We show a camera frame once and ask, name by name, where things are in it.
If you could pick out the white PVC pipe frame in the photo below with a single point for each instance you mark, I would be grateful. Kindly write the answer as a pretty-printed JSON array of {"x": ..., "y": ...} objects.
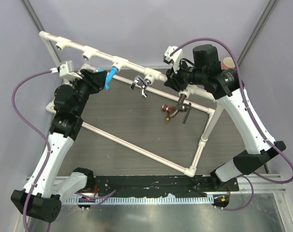
[{"x": 152, "y": 75}]

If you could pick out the pink ceramic mug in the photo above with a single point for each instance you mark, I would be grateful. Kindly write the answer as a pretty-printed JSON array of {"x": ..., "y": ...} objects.
[{"x": 228, "y": 63}]

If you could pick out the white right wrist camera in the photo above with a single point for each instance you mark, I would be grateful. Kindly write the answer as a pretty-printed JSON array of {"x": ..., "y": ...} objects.
[{"x": 173, "y": 59}]

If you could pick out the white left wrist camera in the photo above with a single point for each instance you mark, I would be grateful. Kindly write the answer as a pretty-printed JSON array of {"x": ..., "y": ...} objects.
[{"x": 66, "y": 71}]

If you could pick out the aluminium corner profile right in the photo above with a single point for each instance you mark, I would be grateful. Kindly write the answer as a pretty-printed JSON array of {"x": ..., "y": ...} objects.
[{"x": 269, "y": 8}]

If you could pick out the aluminium corner profile left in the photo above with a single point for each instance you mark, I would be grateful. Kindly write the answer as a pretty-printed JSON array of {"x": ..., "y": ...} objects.
[{"x": 39, "y": 27}]

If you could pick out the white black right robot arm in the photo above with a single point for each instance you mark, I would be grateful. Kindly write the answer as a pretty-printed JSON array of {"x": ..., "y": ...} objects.
[{"x": 227, "y": 88}]

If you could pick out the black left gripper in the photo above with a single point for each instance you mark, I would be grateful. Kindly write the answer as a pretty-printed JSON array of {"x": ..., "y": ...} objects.
[{"x": 96, "y": 81}]

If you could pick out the grey plastic faucet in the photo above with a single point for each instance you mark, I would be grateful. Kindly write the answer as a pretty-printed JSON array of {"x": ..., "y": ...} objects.
[{"x": 182, "y": 107}]

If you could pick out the chrome metal faucet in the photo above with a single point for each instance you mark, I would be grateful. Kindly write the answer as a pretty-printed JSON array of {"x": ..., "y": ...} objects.
[{"x": 142, "y": 83}]

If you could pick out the brown plastic faucet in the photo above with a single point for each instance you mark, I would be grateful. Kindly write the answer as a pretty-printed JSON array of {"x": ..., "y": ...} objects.
[{"x": 168, "y": 110}]

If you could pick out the slotted cable duct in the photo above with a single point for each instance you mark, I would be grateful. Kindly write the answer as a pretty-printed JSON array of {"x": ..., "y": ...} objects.
[{"x": 170, "y": 199}]

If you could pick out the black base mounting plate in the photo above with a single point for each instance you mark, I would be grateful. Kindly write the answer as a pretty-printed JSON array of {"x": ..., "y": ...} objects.
[{"x": 155, "y": 186}]

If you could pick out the aluminium corner profile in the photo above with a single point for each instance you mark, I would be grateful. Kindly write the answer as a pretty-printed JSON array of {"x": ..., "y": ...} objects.
[
  {"x": 39, "y": 27},
  {"x": 269, "y": 8}
]

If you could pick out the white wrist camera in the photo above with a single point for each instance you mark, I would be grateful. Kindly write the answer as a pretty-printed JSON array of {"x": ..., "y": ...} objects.
[
  {"x": 66, "y": 71},
  {"x": 173, "y": 59}
]

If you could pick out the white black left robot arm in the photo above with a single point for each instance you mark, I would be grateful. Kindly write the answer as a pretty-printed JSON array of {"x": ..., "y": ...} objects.
[{"x": 40, "y": 198}]

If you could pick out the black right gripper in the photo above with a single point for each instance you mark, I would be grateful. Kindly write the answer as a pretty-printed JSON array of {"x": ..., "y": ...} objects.
[{"x": 172, "y": 79}]

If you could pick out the blue plastic faucet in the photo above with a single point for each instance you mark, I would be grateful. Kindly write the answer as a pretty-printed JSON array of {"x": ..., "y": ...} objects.
[{"x": 109, "y": 77}]

